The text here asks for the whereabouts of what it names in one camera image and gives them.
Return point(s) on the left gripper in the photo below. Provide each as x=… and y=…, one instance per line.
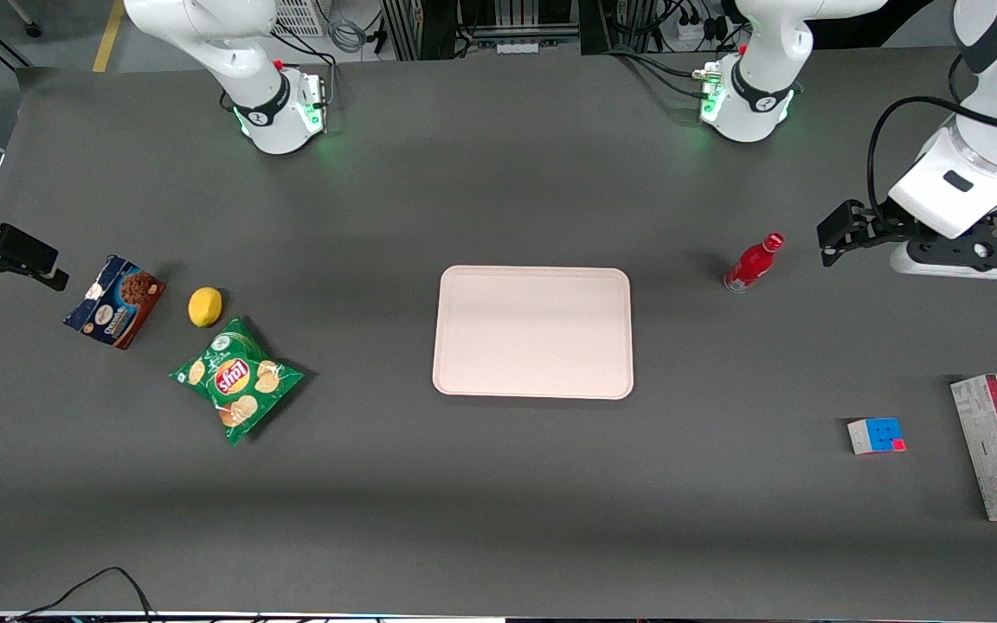
x=881, y=223

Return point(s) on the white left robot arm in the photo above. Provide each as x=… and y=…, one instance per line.
x=758, y=104

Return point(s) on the blue chocolate cookie box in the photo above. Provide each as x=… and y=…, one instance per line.
x=113, y=303

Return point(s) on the pale pink plastic tray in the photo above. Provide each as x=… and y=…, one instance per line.
x=533, y=333

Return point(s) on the white perforated box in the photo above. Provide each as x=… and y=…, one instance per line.
x=299, y=17

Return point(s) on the red drink bottle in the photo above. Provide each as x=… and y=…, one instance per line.
x=751, y=264

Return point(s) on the yellow lemon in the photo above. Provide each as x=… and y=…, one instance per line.
x=205, y=307

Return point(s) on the colourful puzzle cube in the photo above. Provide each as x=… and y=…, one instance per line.
x=879, y=435

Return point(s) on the black chair caster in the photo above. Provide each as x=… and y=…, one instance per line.
x=34, y=30

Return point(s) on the green chips bag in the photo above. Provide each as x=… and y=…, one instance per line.
x=234, y=381

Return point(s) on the white power strip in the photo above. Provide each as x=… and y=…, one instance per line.
x=691, y=31

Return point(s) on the black aluminium rack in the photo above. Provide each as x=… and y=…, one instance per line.
x=429, y=26

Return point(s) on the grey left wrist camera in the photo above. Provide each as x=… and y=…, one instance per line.
x=974, y=253

